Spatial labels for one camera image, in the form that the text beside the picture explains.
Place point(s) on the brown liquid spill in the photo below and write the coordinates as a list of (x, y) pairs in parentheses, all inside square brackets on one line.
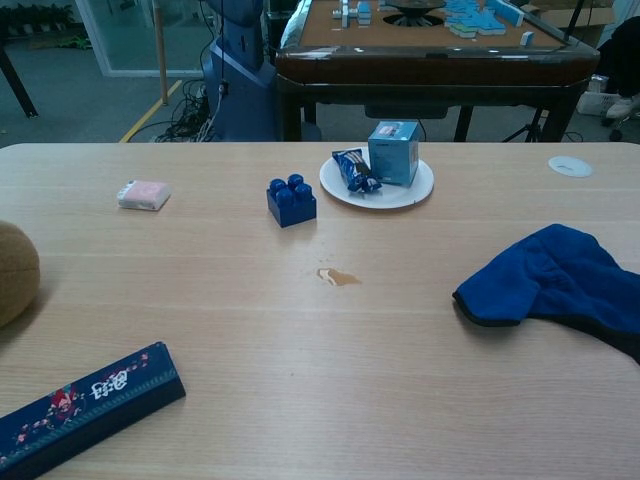
[(340, 277)]

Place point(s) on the blue building block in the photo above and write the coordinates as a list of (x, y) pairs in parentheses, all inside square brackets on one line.
[(290, 202)]

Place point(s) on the blue cookie snack packet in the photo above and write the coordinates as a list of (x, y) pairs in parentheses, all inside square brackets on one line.
[(356, 172)]

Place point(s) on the white paper plate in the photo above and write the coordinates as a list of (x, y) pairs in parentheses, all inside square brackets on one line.
[(400, 192)]

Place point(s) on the light blue carton box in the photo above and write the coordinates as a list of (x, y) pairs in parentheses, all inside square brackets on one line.
[(395, 155)]

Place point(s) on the blue chair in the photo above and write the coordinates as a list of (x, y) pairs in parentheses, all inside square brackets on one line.
[(240, 85)]

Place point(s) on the pink tissue pack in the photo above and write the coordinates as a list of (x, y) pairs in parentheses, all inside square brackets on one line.
[(145, 194)]

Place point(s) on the dark wood mahjong table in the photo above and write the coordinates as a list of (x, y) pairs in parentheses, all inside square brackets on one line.
[(430, 65)]

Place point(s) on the black tripod stand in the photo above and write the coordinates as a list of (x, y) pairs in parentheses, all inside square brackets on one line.
[(532, 127)]

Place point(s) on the wooden pole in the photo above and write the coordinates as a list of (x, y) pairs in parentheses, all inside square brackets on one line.
[(161, 55)]

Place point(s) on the black mahjong centre dome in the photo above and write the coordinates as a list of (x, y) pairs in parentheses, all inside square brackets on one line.
[(415, 12)]

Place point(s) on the pile of blue mahjong tiles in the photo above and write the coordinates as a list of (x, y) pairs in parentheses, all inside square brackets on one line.
[(475, 17)]

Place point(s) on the dark blue floral long box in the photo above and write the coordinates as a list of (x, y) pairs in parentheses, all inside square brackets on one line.
[(90, 405)]

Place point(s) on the single light blue mahjong tile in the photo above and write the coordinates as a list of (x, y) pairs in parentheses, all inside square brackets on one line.
[(527, 38)]

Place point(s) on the brown plush toy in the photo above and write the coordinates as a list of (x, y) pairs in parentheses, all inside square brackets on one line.
[(15, 275)]

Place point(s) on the white plastic basket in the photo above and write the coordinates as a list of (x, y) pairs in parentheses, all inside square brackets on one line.
[(595, 102)]

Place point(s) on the white shoe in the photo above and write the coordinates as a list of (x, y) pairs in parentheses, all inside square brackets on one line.
[(620, 107)]

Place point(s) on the black table leg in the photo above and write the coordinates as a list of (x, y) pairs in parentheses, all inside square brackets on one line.
[(17, 82)]

